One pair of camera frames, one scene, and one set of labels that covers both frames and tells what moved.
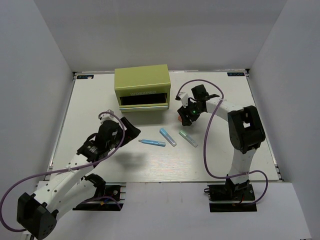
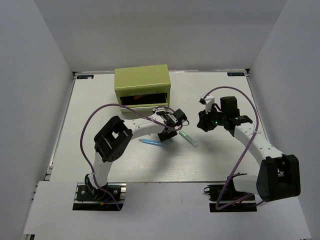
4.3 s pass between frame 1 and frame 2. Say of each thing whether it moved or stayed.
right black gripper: moved
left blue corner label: stayed
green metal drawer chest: stayed
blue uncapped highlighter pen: stayed
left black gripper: moved
